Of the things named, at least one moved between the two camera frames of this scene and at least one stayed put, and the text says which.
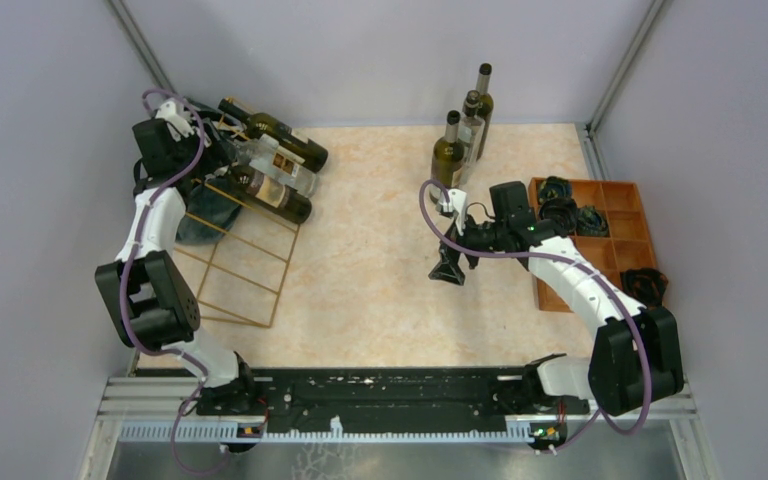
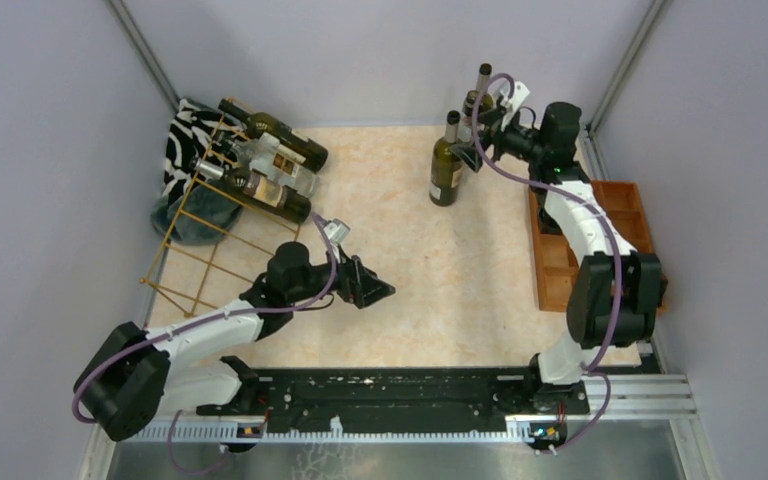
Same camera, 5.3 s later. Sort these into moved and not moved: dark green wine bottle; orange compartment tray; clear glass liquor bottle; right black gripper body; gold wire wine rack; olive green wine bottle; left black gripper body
Moved: right black gripper body; left black gripper body
Not moved: clear glass liquor bottle; dark green wine bottle; orange compartment tray; gold wire wine rack; olive green wine bottle
